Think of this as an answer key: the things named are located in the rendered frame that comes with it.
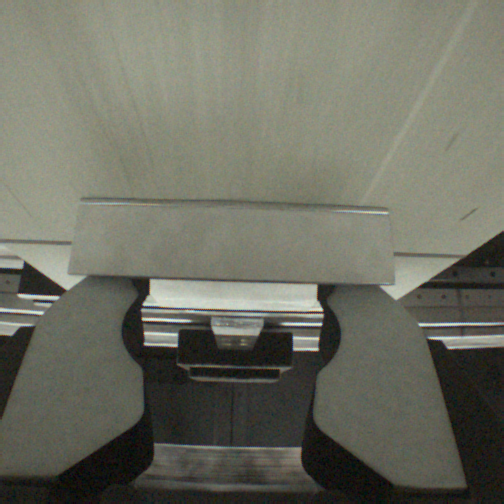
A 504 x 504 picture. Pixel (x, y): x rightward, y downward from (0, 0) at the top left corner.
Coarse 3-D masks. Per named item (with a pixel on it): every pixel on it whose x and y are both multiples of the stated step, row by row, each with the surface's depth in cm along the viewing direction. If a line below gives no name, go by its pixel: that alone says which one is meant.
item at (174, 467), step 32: (160, 448) 21; (192, 448) 21; (224, 448) 21; (256, 448) 21; (288, 448) 21; (160, 480) 20; (192, 480) 21; (224, 480) 21; (256, 480) 21; (288, 480) 21
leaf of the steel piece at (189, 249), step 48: (96, 240) 10; (144, 240) 10; (192, 240) 10; (240, 240) 10; (288, 240) 10; (336, 240) 10; (384, 240) 10; (192, 288) 18; (240, 288) 18; (288, 288) 18
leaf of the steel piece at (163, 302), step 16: (160, 304) 22; (176, 304) 22; (192, 304) 22; (208, 304) 22; (224, 304) 21; (240, 304) 21; (256, 304) 21; (272, 304) 21; (288, 304) 21; (304, 304) 21
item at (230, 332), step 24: (192, 336) 40; (216, 336) 31; (240, 336) 31; (264, 336) 41; (288, 336) 41; (192, 360) 40; (216, 360) 40; (240, 360) 40; (264, 360) 40; (288, 360) 40
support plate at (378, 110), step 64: (0, 0) 5; (64, 0) 5; (128, 0) 5; (192, 0) 5; (256, 0) 5; (320, 0) 5; (384, 0) 5; (448, 0) 5; (0, 64) 6; (64, 64) 6; (128, 64) 6; (192, 64) 6; (256, 64) 6; (320, 64) 6; (384, 64) 6; (448, 64) 6; (0, 128) 7; (64, 128) 8; (128, 128) 8; (192, 128) 8; (256, 128) 8; (320, 128) 8; (384, 128) 7; (448, 128) 7; (0, 192) 10; (64, 192) 10; (128, 192) 10; (192, 192) 10; (256, 192) 10; (320, 192) 10; (384, 192) 10; (448, 192) 10; (64, 256) 15
